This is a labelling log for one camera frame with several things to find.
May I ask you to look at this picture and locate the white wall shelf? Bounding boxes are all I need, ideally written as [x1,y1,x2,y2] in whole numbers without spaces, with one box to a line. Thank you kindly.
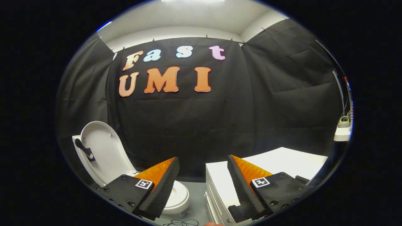
[334,126,351,142]

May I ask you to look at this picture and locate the long ceiling light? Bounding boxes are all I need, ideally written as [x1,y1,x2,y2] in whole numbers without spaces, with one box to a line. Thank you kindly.
[162,0,225,3]

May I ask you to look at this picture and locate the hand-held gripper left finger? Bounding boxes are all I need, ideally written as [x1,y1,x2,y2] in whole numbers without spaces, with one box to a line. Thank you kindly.
[94,157,180,221]

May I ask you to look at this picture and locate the black backdrop cloth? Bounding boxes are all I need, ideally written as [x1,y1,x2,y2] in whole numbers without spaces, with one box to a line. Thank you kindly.
[56,18,344,182]

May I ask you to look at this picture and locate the black floor cables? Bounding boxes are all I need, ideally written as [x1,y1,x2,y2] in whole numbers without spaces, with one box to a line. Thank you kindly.
[163,219,200,226]

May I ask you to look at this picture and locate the white drawer cabinet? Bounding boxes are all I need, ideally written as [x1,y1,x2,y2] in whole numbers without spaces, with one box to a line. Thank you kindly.
[205,147,329,225]

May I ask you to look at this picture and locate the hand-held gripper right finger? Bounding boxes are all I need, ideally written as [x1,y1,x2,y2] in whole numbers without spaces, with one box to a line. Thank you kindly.
[227,154,314,221]

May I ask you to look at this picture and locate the white toilet lid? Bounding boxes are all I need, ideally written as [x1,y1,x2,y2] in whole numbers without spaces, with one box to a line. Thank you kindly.
[74,121,138,188]

